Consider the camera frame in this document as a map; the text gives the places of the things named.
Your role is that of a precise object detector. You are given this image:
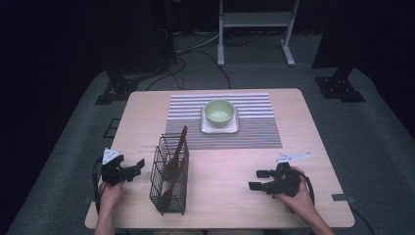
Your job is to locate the white square plate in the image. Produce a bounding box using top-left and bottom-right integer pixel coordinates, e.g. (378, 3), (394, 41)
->
(200, 107), (240, 135)

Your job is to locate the green bowl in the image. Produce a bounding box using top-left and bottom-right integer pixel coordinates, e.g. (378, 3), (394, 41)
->
(204, 98), (237, 129)

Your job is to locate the person's right hand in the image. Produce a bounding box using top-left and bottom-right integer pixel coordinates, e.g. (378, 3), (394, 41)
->
(273, 166), (316, 218)

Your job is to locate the grey tape strip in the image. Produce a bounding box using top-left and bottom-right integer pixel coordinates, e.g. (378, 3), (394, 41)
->
(331, 193), (356, 204)

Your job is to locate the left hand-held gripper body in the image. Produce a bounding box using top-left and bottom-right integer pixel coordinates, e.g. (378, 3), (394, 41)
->
(101, 148), (132, 187)

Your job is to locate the black floor frame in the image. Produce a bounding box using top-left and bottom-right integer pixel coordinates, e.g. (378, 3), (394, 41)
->
(103, 117), (122, 139)

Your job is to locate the striped placemat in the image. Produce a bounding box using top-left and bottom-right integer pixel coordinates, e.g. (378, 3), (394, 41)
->
(164, 93), (284, 151)

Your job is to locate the black floor cable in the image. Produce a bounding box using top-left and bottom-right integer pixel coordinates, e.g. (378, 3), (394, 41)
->
(145, 48), (233, 91)

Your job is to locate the white metal stand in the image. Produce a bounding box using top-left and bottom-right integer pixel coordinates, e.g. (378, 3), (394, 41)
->
(216, 0), (300, 68)

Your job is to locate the black wire basket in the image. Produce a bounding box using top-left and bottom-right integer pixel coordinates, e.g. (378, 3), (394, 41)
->
(149, 133), (191, 216)

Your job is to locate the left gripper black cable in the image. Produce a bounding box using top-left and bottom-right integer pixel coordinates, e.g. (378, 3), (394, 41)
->
(92, 157), (105, 215)

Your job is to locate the person's left hand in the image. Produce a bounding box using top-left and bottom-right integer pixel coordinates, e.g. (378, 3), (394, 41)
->
(98, 181), (125, 213)

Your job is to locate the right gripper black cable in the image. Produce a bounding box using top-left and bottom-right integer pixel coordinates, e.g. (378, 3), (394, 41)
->
(293, 168), (376, 235)

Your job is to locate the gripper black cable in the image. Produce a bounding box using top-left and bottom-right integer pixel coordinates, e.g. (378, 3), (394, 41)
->
(92, 157), (105, 215)
(293, 168), (376, 235)

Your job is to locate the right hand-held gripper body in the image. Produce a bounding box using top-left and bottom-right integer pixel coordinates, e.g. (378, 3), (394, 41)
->
(263, 151), (311, 198)

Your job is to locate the grey floor cable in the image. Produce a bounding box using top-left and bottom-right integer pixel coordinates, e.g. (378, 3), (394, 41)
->
(174, 30), (220, 56)

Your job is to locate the black stand base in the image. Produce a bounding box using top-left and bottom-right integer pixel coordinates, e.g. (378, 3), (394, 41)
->
(313, 67), (367, 104)
(94, 70), (140, 106)

